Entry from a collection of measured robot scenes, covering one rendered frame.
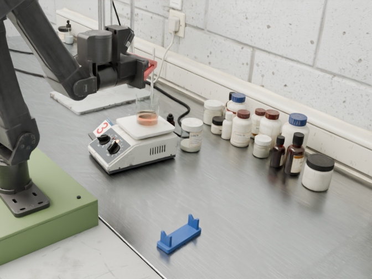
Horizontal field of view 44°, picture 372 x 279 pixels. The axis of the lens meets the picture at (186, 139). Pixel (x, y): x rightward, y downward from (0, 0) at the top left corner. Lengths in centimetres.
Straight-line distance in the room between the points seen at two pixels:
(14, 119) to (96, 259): 30
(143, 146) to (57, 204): 31
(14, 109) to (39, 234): 24
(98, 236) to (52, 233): 9
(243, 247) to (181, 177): 28
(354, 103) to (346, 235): 39
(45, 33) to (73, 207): 33
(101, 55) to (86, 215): 33
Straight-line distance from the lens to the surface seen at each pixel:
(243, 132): 130
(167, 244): 92
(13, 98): 91
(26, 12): 88
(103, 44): 99
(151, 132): 117
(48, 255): 93
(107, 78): 101
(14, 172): 96
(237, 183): 115
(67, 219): 94
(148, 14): 186
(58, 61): 93
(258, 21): 145
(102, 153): 118
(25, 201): 95
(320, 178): 116
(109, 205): 104
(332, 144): 130
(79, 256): 92
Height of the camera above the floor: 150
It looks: 27 degrees down
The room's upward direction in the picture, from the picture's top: 4 degrees clockwise
